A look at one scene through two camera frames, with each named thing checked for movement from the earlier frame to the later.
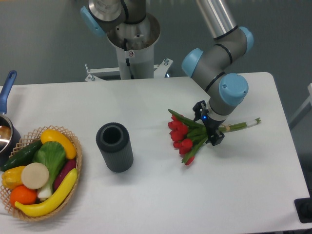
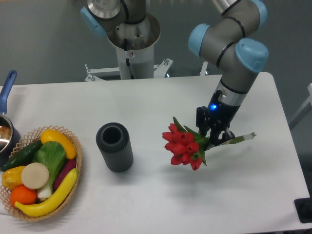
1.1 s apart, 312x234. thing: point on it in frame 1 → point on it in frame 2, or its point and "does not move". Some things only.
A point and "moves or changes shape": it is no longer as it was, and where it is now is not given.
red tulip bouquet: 186,135 moves or changes shape
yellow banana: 45,207 does not move
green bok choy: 52,155 does not move
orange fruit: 20,193 does not move
